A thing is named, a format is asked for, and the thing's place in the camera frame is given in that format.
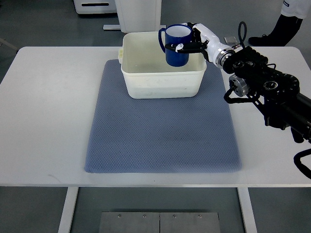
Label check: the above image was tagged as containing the small grey floor plate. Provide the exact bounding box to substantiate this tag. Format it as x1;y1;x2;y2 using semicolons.
224;36;238;45

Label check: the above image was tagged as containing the white pedestal column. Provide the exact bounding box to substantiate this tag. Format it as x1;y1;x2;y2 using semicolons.
103;0;162;33

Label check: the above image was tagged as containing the grey bar at left edge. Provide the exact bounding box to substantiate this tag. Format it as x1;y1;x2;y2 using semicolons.
0;38;19;52

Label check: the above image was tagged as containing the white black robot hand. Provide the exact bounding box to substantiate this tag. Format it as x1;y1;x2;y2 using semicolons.
180;22;235;68

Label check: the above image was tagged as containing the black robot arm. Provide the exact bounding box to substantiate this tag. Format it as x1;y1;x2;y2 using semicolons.
221;33;311;143

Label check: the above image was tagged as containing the white plastic box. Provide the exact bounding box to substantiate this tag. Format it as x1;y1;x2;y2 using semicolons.
119;32;207;99

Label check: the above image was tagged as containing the right white table leg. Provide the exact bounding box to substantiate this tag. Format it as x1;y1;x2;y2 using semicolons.
237;187;258;233

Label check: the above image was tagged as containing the left white table leg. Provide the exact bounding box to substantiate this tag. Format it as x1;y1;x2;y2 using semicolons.
58;187;79;233

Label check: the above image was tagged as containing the blue enamel mug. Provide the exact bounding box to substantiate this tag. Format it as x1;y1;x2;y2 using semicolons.
158;24;192;67

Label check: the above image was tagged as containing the blue textured mat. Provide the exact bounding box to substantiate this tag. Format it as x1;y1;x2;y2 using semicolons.
85;60;242;173

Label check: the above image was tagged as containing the white cabinet with slot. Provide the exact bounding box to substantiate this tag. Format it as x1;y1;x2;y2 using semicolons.
73;0;117;15

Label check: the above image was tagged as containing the person in dark trousers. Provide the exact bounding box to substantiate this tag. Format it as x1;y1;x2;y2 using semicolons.
248;0;311;47

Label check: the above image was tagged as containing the white table leg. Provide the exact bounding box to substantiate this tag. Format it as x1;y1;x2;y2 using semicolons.
237;187;258;233
58;187;79;233

